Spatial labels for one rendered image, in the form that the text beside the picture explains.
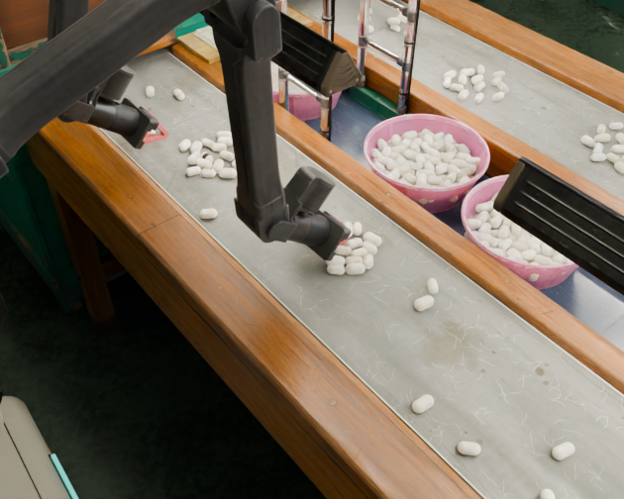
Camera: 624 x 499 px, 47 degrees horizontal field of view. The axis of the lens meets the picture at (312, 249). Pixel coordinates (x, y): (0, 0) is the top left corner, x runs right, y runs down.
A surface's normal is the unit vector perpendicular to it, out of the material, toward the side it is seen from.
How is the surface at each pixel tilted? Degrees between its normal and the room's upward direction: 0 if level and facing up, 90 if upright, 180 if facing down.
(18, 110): 90
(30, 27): 90
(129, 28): 91
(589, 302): 0
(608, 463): 0
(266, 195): 84
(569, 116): 0
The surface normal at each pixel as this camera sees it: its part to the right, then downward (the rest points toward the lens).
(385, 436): 0.00, -0.71
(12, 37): 0.63, 0.54
